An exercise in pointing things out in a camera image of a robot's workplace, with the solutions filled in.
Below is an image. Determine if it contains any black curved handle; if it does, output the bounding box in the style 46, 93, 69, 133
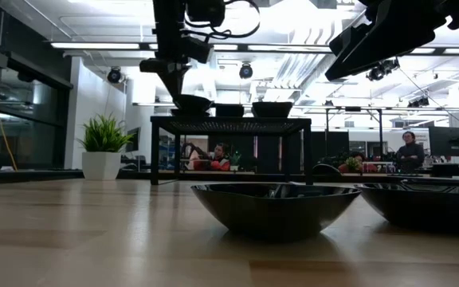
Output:
312, 163, 343, 177
118, 161, 141, 173

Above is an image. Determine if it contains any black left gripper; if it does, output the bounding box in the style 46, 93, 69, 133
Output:
139, 58, 193, 100

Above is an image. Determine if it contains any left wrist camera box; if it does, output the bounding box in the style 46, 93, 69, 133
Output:
181, 35, 215, 65

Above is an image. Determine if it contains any black ceiling spotlight cluster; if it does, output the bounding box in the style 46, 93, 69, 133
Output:
366, 59, 401, 82

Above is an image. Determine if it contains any flowering potted plant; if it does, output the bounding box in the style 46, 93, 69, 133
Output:
344, 156, 361, 172

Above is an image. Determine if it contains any black aluminium table frame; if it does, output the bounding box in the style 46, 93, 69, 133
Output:
0, 168, 459, 187

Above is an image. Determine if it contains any black wall screen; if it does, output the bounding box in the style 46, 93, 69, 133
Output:
124, 126, 143, 153

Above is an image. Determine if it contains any person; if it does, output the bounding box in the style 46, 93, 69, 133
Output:
395, 130, 426, 173
207, 142, 232, 171
337, 151, 379, 173
180, 142, 210, 171

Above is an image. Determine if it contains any black background gantry frame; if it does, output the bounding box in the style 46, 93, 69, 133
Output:
324, 105, 385, 160

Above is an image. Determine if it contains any green plant in white pot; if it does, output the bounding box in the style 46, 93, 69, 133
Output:
76, 113, 135, 183

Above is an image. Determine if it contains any large square black plate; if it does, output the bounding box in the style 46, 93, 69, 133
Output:
251, 101, 295, 119

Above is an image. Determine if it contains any black perforated metal rack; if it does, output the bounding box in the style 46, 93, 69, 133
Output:
150, 116, 313, 187

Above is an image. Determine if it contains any leaf-shaped black plate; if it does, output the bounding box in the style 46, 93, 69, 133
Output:
191, 182, 362, 244
353, 181, 459, 235

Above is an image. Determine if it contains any black computer monitor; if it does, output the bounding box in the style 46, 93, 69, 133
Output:
428, 126, 459, 158

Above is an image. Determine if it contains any rounded black plate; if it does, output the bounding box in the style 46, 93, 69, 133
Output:
292, 178, 360, 189
172, 93, 215, 117
398, 178, 459, 187

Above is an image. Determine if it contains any yellow cable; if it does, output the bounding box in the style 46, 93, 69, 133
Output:
0, 45, 19, 172

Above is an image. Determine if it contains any long ceiling light bar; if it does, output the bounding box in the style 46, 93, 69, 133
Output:
49, 41, 459, 56

